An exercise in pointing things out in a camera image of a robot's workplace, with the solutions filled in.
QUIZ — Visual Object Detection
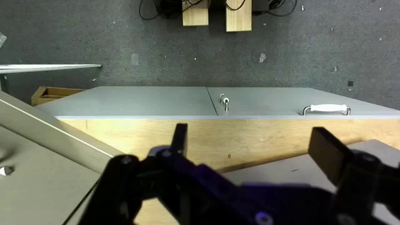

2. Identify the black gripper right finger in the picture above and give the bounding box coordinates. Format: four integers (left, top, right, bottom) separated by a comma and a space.
308, 127, 400, 225

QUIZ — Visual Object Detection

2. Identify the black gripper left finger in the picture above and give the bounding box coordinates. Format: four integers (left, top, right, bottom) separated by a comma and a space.
78, 123, 218, 225

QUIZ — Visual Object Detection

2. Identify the gray drawer panel with knob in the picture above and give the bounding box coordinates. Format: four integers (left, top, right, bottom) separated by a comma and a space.
0, 90, 125, 225

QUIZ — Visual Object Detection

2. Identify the wooden cabinet with gray fronts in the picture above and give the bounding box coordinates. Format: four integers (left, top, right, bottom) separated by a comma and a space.
37, 85, 400, 173

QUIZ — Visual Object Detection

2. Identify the small metal knob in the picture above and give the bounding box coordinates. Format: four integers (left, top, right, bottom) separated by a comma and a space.
219, 93, 232, 113

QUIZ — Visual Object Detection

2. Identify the gray metal bar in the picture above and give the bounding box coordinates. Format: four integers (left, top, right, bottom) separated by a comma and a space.
0, 63, 104, 77

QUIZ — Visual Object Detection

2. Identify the light wooden block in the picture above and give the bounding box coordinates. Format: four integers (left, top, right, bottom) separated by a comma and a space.
182, 0, 210, 28
225, 0, 253, 33

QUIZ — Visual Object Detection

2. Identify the white drawer handle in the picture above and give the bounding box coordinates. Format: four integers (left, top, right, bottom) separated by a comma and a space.
302, 103, 353, 117

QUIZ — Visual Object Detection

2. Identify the black cable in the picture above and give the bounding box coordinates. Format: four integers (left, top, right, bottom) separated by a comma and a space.
252, 0, 300, 18
138, 0, 185, 22

